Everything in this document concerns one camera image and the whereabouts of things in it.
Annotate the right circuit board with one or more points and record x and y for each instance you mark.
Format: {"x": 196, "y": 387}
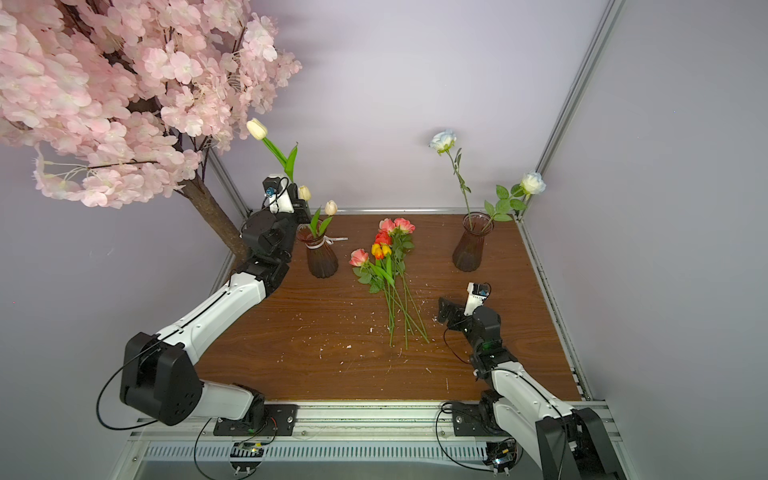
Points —
{"x": 503, "y": 456}

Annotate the dark pink glass vase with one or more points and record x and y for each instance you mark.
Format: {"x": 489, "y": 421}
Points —
{"x": 468, "y": 253}

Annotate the left circuit board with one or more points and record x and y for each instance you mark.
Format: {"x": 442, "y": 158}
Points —
{"x": 245, "y": 458}

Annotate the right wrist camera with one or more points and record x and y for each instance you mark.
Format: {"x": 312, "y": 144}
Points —
{"x": 477, "y": 294}

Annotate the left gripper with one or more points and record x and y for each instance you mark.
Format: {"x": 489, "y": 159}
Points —
{"x": 296, "y": 217}

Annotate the orange yellow tulip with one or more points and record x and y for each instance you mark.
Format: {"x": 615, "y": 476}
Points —
{"x": 405, "y": 293}

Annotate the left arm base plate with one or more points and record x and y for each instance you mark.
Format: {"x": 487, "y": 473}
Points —
{"x": 263, "y": 420}

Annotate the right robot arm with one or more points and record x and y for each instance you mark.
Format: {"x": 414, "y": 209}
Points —
{"x": 566, "y": 442}

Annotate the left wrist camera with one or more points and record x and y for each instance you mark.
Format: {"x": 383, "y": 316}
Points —
{"x": 277, "y": 196}

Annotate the aluminium front rail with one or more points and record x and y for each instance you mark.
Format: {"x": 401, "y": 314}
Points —
{"x": 324, "y": 421}

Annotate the white rose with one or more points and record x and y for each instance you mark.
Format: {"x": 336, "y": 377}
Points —
{"x": 444, "y": 143}
{"x": 513, "y": 201}

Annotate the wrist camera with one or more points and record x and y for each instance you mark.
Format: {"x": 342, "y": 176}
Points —
{"x": 477, "y": 294}
{"x": 277, "y": 196}

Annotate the pink cherry blossom tree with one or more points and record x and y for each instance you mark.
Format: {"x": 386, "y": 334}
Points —
{"x": 134, "y": 96}

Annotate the dark pink vase with ribbon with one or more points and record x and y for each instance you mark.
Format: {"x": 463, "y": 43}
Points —
{"x": 321, "y": 259}

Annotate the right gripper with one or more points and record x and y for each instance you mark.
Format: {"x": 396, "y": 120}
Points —
{"x": 452, "y": 312}

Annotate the circuit board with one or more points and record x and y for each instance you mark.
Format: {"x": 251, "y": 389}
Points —
{"x": 245, "y": 458}
{"x": 503, "y": 456}

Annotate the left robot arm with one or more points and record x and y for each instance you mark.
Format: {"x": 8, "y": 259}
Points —
{"x": 158, "y": 376}

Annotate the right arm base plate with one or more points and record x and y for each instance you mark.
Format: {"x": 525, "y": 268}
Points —
{"x": 473, "y": 420}

